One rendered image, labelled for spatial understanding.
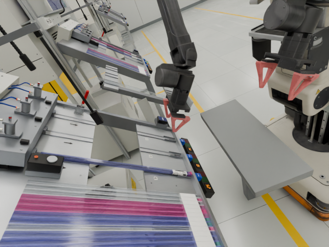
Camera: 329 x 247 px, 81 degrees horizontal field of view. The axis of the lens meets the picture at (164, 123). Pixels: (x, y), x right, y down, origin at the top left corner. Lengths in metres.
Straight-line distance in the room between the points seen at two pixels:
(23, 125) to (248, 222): 1.30
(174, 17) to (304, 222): 1.30
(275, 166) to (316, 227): 0.64
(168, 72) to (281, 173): 0.60
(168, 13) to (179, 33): 0.07
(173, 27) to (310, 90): 0.60
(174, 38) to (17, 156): 0.54
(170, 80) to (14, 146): 0.44
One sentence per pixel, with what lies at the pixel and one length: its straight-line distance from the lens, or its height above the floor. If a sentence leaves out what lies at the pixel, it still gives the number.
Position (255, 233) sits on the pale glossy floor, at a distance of 1.43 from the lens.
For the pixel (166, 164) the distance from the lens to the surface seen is 0.76.
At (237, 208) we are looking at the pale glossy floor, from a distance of 1.49.
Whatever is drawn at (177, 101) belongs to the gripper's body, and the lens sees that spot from 0.65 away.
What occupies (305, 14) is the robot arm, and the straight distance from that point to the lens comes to 0.56.
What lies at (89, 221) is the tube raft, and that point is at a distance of 0.52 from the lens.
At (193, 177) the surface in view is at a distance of 0.75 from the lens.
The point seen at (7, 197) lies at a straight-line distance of 0.57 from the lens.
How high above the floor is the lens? 1.34
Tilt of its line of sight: 36 degrees down
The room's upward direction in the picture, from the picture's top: 23 degrees counter-clockwise
